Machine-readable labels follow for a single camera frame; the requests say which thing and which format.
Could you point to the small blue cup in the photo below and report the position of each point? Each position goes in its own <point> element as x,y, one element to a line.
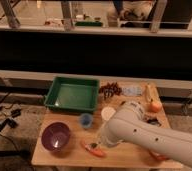
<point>86,120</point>

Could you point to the orange fruit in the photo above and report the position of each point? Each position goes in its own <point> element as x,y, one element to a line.
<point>155,106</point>

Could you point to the dark red grape bunch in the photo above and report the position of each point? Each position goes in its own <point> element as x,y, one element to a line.
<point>110,89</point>

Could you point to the white plastic cup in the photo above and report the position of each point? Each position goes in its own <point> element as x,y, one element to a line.
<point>107,113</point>

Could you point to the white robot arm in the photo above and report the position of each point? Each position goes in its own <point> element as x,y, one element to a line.
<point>127,125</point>

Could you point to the wooden table board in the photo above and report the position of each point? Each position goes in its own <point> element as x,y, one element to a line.
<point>124,156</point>

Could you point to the red-brown bowl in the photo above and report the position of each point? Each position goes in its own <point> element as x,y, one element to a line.
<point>158,157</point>

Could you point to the purple bowl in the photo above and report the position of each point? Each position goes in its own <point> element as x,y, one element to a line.
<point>55,136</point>

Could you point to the green plastic tray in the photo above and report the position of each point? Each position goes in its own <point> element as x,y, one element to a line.
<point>73,94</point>

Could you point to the person in background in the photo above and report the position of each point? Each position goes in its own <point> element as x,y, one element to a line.
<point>135,11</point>

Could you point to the yellow banana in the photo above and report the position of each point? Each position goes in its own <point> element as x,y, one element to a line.
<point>148,93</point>

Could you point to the orange carrot toy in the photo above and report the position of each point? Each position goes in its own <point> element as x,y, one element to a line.
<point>98,152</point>

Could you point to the silver metal fork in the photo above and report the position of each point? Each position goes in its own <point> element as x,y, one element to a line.
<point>94,145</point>

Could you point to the green item on shelf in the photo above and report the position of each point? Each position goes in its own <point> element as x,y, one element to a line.
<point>89,24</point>

